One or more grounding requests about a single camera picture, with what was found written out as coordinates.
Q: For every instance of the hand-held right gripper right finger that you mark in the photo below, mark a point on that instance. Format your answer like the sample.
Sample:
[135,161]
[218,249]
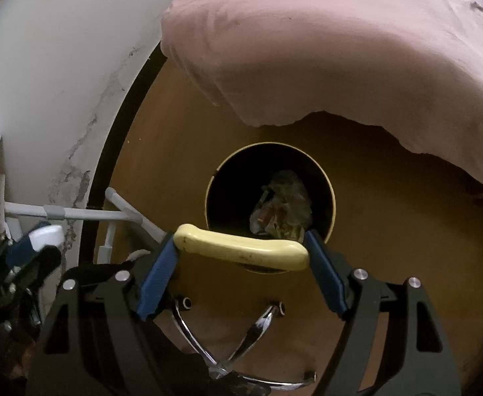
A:
[328,276]

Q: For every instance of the crumpled wrappers pile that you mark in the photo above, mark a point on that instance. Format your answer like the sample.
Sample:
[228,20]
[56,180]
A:
[282,198]

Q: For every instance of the pink blanket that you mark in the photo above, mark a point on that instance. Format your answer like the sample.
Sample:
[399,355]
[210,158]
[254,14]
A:
[328,41]

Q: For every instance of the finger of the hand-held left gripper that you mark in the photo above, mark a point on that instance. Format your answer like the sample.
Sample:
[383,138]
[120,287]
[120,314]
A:
[45,264]
[20,251]

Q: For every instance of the white metal tube frame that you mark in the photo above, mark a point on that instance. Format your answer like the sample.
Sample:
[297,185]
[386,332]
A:
[80,213]

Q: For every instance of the yellow banana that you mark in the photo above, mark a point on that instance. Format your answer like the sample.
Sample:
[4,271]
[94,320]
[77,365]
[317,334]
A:
[241,247]

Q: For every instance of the white plastic item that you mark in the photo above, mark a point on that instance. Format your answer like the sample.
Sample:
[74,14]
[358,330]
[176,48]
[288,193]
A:
[49,235]

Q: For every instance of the black round trash bin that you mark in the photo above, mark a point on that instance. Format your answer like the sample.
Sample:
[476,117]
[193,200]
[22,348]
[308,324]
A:
[233,181]

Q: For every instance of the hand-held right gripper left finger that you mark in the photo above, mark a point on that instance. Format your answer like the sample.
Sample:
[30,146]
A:
[158,280]

